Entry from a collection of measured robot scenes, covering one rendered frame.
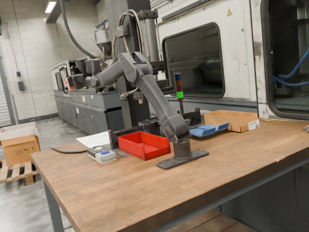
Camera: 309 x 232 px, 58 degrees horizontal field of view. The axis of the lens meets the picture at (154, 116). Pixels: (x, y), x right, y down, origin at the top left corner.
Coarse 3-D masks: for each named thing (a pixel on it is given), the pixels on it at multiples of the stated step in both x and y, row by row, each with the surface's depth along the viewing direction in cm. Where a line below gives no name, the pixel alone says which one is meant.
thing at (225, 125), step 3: (225, 123) 130; (228, 123) 131; (201, 126) 141; (204, 126) 140; (207, 126) 140; (210, 126) 139; (213, 126) 138; (216, 126) 137; (219, 126) 128; (222, 126) 129; (225, 126) 131; (216, 129) 131; (219, 129) 129; (222, 129) 130
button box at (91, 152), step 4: (52, 148) 146; (88, 148) 126; (92, 148) 124; (104, 148) 123; (64, 152) 135; (68, 152) 134; (72, 152) 133; (76, 152) 132; (80, 152) 132; (88, 152) 125; (92, 152) 119; (96, 152) 118; (92, 156) 120
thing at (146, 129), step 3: (144, 126) 137; (147, 126) 135; (150, 126) 135; (153, 126) 136; (144, 129) 138; (147, 129) 136; (150, 129) 135; (153, 129) 136; (156, 129) 137; (159, 129) 138; (147, 132) 136; (150, 132) 135; (153, 132) 136; (156, 132) 137; (159, 132) 138; (159, 135) 138
